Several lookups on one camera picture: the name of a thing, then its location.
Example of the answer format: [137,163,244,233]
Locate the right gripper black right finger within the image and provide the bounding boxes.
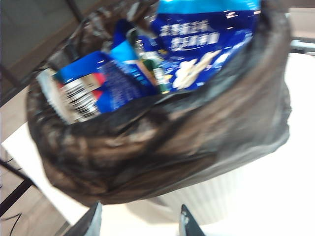
[179,204,206,236]

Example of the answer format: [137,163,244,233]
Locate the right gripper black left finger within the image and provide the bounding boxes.
[65,201,103,236]

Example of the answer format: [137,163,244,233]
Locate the black garbage bag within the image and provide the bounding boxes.
[26,0,292,207]

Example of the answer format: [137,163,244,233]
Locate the white ribbed plastic trash can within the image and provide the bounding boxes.
[125,157,249,226]

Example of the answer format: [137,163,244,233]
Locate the blue snack bag white print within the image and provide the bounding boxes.
[150,0,261,93]

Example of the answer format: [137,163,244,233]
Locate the black metal frame bar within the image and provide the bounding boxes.
[0,157,34,222]

